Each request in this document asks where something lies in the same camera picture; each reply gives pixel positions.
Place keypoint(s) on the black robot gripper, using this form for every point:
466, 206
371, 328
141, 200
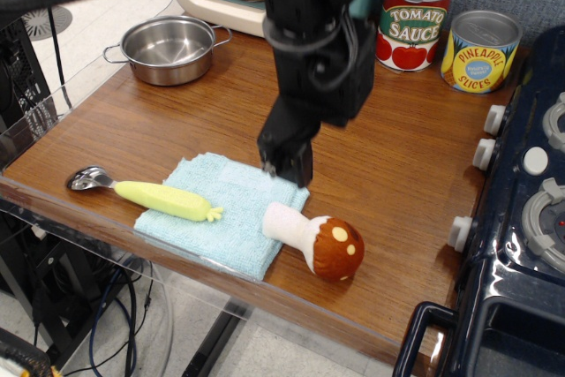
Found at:
325, 79

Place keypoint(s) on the plush brown white mushroom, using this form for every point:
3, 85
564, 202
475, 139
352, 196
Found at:
332, 248

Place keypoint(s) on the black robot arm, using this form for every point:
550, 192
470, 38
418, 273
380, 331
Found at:
324, 61

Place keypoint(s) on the light blue folded rag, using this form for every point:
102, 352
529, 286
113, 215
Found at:
233, 244

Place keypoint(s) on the small steel pot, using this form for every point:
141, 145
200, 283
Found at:
168, 51

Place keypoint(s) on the clear acrylic table guard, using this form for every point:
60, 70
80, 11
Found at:
373, 173

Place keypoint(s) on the white stove knob front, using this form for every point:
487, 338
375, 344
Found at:
459, 232

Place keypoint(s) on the white stove knob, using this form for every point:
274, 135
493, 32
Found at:
459, 232
494, 119
483, 154

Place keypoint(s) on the white stove knob middle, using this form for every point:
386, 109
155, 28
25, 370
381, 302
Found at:
483, 154

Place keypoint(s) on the tomato sauce can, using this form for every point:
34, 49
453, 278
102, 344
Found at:
409, 33

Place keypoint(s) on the white stove knob rear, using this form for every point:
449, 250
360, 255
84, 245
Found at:
494, 119

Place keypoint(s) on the pineapple slices can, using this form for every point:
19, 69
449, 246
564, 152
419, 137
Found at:
480, 50

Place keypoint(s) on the dark blue toy stove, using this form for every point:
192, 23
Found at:
509, 314

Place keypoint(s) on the round floor vent grate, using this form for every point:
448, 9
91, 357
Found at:
39, 24

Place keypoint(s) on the yellow corn handled spoon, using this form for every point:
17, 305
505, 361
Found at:
162, 198

